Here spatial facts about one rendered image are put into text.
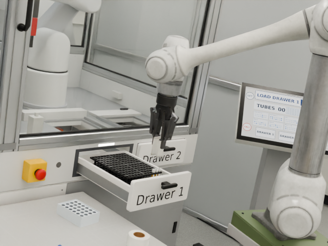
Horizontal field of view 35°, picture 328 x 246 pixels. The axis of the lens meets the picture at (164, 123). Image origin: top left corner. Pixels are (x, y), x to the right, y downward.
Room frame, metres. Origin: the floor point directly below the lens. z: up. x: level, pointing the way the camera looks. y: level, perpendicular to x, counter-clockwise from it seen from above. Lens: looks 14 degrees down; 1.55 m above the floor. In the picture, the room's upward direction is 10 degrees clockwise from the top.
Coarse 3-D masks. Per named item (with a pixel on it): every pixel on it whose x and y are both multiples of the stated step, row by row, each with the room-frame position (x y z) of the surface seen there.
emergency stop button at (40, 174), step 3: (39, 171) 1.70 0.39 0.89; (42, 171) 1.70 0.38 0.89; (45, 171) 1.72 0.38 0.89; (36, 174) 1.69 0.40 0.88; (39, 174) 1.69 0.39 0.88; (42, 174) 1.70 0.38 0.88; (45, 174) 1.71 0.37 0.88; (36, 177) 1.69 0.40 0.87; (39, 177) 1.69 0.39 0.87; (42, 177) 1.70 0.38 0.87
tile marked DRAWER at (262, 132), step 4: (256, 128) 2.41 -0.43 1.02; (260, 128) 2.41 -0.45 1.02; (264, 128) 2.42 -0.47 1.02; (256, 132) 2.40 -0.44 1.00; (260, 132) 2.40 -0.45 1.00; (264, 132) 2.40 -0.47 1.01; (268, 132) 2.40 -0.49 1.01; (272, 132) 2.41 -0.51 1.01; (260, 136) 2.39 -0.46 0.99; (264, 136) 2.39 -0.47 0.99; (268, 136) 2.39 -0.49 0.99; (272, 136) 2.39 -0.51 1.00
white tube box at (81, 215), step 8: (72, 200) 1.72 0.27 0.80; (64, 208) 1.64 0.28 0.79; (72, 208) 1.65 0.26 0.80; (80, 208) 1.67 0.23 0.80; (88, 208) 1.68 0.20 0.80; (64, 216) 1.64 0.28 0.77; (72, 216) 1.62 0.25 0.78; (80, 216) 1.60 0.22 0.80; (88, 216) 1.62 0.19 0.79; (96, 216) 1.65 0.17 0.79; (80, 224) 1.59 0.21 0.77; (88, 224) 1.62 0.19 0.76
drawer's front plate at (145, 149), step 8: (144, 144) 2.12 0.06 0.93; (168, 144) 2.23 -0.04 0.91; (176, 144) 2.26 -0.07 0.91; (184, 144) 2.31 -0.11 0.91; (144, 152) 2.13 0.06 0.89; (168, 152) 2.23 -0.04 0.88; (176, 152) 2.27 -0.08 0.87; (184, 152) 2.31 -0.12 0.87; (152, 160) 2.17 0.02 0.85; (168, 160) 2.24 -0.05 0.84; (176, 160) 2.28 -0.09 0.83
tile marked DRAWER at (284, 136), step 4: (280, 132) 2.41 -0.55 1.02; (284, 132) 2.41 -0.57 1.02; (280, 136) 2.40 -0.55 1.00; (284, 136) 2.40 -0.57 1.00; (288, 136) 2.40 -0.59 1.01; (292, 136) 2.41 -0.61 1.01; (280, 140) 2.39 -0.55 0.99; (284, 140) 2.39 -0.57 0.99; (288, 140) 2.39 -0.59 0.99; (292, 140) 2.39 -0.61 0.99
